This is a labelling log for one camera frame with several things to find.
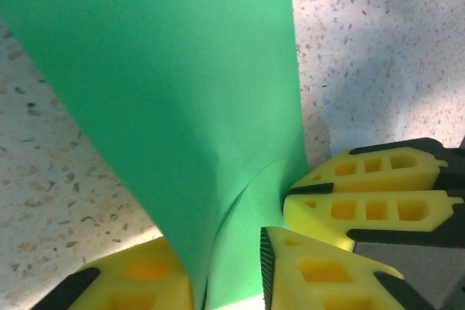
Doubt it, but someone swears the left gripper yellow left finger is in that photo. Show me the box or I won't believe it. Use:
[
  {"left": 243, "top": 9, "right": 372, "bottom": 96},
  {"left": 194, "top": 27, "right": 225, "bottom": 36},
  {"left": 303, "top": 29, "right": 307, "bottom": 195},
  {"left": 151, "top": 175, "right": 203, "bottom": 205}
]
[{"left": 34, "top": 237, "right": 194, "bottom": 310}]

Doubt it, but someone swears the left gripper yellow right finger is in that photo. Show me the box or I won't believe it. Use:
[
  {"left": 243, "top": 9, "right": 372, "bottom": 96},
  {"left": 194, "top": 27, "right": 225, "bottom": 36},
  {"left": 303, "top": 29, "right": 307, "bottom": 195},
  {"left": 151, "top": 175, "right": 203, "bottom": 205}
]
[{"left": 259, "top": 226, "right": 439, "bottom": 310}]

